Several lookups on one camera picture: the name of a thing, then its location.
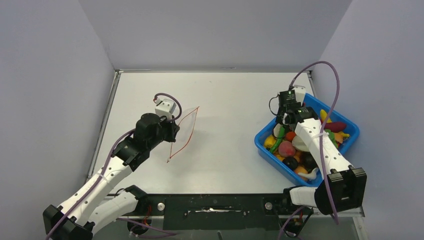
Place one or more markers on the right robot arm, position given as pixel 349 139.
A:
pixel 343 185

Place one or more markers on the white garlic bulb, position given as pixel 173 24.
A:
pixel 299 144

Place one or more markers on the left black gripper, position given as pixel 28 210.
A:
pixel 173 127

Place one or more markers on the green chili pepper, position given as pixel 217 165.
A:
pixel 279 133

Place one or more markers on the clear zip bag orange zipper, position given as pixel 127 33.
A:
pixel 187 125

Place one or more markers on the blue plastic bin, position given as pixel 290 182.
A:
pixel 263 142

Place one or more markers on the yellow banana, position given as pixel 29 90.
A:
pixel 324 116

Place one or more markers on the yellow bell pepper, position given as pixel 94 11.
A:
pixel 269 142

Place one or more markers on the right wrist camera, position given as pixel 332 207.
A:
pixel 292 98

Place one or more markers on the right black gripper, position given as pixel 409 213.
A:
pixel 279 120

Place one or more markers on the pink peach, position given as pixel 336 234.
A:
pixel 286 149

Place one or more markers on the green lettuce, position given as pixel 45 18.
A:
pixel 332 137

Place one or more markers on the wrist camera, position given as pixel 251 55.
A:
pixel 292 98
pixel 164 107

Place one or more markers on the orange tangerine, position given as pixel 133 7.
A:
pixel 290 136

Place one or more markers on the purple sweet potato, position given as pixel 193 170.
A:
pixel 335 127

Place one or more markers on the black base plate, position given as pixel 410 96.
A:
pixel 216 211

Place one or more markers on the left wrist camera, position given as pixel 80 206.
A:
pixel 164 107

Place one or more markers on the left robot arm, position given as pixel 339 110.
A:
pixel 82 215

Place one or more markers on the dark plum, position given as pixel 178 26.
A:
pixel 291 162

